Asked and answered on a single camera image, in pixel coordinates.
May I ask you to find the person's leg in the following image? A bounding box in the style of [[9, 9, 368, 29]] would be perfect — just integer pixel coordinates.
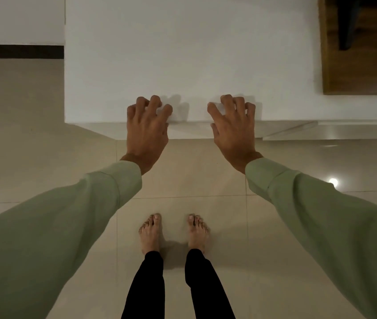
[[185, 248, 236, 319], [121, 251, 165, 319]]

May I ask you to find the brown wooden furniture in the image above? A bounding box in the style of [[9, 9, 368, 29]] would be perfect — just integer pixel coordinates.
[[318, 0, 377, 95]]

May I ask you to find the person's foot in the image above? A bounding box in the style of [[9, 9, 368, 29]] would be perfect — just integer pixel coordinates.
[[138, 213, 162, 256], [188, 214, 210, 255]]

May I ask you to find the person's left forearm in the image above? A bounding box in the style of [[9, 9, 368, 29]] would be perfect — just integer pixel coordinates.
[[0, 153, 143, 319]]

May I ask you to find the person's left foot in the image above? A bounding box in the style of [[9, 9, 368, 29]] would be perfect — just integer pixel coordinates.
[[138, 213, 162, 256]]

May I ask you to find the person's right leg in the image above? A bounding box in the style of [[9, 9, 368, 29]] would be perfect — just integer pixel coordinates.
[[185, 248, 236, 319]]

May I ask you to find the person's left hand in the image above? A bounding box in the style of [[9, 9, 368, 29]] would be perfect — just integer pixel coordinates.
[[120, 95, 173, 176]]

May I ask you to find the person's left leg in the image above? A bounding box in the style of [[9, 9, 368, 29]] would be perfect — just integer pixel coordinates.
[[121, 251, 165, 319]]

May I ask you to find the person's right forearm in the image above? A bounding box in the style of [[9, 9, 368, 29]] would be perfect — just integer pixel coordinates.
[[245, 152, 377, 319]]

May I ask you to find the person's right foot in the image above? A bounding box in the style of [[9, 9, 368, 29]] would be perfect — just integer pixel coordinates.
[[188, 214, 210, 255]]

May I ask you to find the person's right hand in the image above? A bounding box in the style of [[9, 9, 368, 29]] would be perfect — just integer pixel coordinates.
[[207, 94, 264, 175]]

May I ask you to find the black chair leg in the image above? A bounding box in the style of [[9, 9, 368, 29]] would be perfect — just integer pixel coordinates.
[[336, 0, 363, 51]]

